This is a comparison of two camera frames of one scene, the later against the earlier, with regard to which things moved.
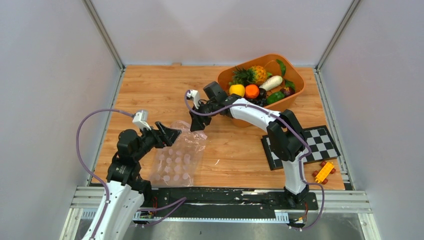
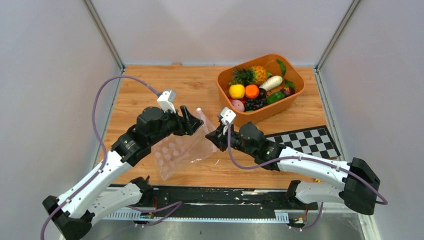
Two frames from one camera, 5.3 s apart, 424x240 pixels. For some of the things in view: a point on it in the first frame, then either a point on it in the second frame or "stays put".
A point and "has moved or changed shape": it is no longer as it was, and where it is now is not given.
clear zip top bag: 178,165 has moved or changed shape
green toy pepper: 274,97 stays put
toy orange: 252,91 stays put
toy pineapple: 256,74 stays put
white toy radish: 271,82 stays put
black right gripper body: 208,107 -> 235,142
